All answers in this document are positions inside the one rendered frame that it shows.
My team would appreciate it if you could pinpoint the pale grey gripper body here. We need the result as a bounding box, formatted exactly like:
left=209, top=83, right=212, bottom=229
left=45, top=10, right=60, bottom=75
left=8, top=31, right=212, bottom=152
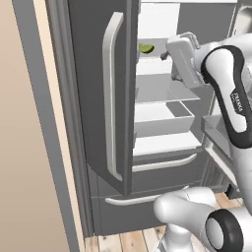
left=165, top=32, right=212, bottom=90

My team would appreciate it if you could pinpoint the glass fridge shelf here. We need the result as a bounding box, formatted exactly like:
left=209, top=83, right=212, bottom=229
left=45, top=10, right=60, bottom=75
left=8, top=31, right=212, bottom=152
left=135, top=72, right=202, bottom=105

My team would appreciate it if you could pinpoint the green lemon wedge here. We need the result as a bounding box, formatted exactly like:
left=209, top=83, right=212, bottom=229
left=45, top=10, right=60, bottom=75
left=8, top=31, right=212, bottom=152
left=138, top=42, right=156, bottom=55

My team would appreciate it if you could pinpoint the white fridge crisper bin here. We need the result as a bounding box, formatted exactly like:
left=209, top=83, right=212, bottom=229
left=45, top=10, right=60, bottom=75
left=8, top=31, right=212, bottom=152
left=134, top=99, right=196, bottom=139

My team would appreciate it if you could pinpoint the dark grey fridge door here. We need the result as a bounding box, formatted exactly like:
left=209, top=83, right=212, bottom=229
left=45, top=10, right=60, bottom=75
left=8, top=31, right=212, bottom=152
left=67, top=0, right=142, bottom=198

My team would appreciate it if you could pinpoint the grey fridge housing panel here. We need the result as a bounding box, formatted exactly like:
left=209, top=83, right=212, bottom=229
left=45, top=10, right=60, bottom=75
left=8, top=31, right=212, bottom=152
left=11, top=0, right=87, bottom=252

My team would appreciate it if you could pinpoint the dark grey fridge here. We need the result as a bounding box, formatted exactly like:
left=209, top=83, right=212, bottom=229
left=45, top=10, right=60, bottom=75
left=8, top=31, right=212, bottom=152
left=44, top=0, right=252, bottom=238

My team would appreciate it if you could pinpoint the dark grey freezer drawer front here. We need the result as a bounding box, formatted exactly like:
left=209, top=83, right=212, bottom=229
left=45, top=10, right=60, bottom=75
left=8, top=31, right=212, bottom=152
left=89, top=182, right=230, bottom=236
left=130, top=151, right=212, bottom=195

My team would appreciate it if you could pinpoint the silver fridge door handle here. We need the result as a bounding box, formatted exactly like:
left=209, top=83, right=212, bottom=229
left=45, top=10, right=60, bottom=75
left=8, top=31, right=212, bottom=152
left=101, top=11, right=125, bottom=183

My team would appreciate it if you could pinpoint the silver freezer drawer handle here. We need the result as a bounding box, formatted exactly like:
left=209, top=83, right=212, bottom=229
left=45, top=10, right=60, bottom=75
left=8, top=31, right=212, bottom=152
left=104, top=185, right=191, bottom=208
left=131, top=153, right=199, bottom=173

